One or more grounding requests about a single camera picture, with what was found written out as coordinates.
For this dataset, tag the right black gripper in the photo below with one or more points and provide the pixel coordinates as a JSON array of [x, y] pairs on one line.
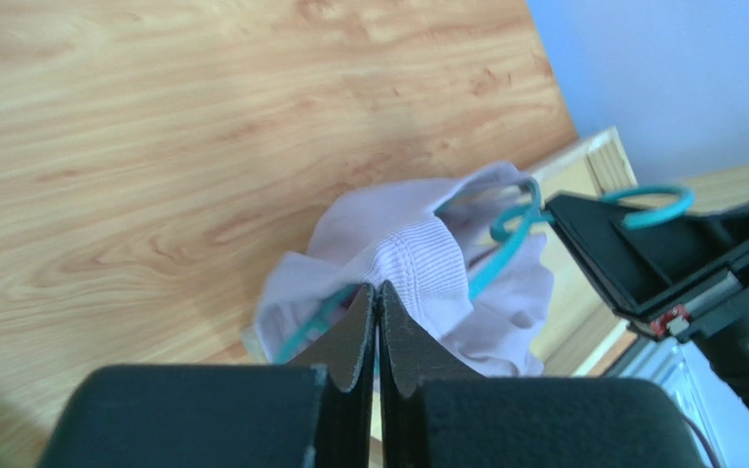
[[686, 278]]

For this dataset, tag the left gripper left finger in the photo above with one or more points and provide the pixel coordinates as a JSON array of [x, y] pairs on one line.
[[314, 411]]

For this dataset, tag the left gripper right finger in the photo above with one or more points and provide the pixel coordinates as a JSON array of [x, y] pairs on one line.
[[438, 412]]

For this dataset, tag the teal hanger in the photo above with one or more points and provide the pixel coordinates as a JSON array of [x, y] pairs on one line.
[[517, 227]]

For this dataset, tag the mauve tank top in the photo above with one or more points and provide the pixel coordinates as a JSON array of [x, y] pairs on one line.
[[426, 259]]

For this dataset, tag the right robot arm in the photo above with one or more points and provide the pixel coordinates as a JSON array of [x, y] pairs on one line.
[[727, 352]]

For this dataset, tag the wooden clothes rack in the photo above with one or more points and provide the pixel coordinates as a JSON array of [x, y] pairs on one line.
[[581, 336]]

